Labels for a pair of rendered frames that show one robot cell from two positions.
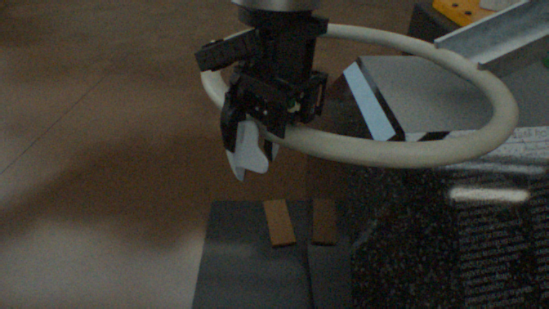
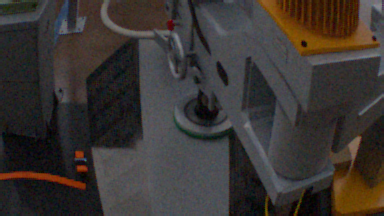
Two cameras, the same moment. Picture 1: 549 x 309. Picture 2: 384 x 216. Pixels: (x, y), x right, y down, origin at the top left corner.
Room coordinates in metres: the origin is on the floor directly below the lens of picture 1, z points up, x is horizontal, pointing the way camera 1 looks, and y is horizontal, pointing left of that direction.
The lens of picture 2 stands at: (0.59, -2.60, 2.49)
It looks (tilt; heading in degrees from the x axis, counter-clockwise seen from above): 41 degrees down; 87
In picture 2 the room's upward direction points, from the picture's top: 3 degrees clockwise
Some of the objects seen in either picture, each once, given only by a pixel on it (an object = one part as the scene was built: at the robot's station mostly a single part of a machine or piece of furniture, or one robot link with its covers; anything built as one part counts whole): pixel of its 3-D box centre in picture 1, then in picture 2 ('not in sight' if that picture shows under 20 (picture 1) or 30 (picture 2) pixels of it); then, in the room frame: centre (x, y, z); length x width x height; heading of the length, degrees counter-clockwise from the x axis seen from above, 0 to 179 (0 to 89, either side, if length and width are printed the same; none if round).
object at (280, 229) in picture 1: (278, 221); not in sight; (1.00, -0.02, 0.02); 0.25 x 0.10 x 0.01; 10
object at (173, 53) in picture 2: not in sight; (188, 54); (0.66, -0.89, 1.22); 0.15 x 0.10 x 0.15; 108
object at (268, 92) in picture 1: (276, 68); not in sight; (0.34, 0.00, 1.02); 0.09 x 0.08 x 0.12; 49
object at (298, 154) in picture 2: not in sight; (305, 128); (0.94, -1.36, 1.36); 0.19 x 0.19 x 0.20
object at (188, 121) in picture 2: not in sight; (206, 112); (0.73, -0.74, 0.86); 0.21 x 0.21 x 0.01
